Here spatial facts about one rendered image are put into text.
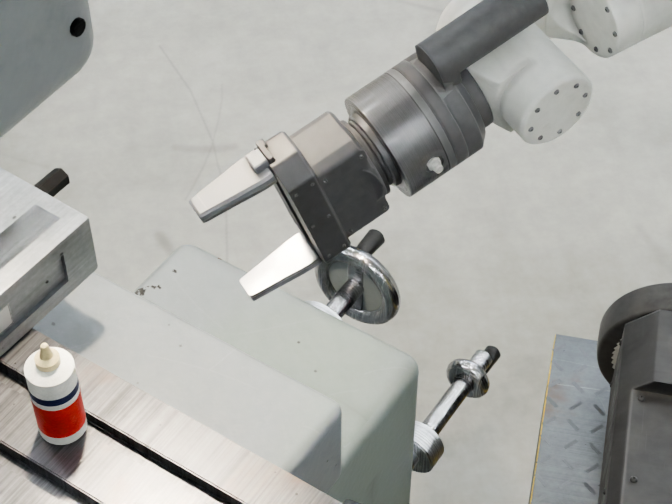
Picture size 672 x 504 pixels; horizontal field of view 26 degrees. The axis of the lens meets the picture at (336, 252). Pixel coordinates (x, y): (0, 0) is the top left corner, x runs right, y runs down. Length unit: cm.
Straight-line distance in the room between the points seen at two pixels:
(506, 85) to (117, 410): 44
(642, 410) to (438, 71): 71
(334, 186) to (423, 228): 156
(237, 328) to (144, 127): 130
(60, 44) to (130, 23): 219
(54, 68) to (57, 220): 44
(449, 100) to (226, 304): 58
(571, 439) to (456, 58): 89
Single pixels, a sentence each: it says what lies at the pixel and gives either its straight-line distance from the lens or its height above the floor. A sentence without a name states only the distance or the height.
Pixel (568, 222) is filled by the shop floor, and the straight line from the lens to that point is 265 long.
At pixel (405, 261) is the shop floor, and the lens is 256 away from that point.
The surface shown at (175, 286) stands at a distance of 160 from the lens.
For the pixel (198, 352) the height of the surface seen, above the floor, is 82.
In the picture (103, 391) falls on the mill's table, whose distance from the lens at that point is 126.
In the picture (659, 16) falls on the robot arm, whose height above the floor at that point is 121.
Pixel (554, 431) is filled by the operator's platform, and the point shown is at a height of 40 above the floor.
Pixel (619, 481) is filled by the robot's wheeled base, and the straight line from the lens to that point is 161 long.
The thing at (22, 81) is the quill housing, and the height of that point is 135.
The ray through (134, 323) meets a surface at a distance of 141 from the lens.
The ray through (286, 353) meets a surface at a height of 70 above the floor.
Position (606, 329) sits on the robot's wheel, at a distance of 180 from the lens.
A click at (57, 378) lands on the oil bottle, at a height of 99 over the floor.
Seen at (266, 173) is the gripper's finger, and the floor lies 118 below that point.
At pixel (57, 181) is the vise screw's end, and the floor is 96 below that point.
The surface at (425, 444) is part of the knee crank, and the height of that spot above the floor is 51.
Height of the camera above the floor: 191
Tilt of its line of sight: 48 degrees down
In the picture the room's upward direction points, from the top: straight up
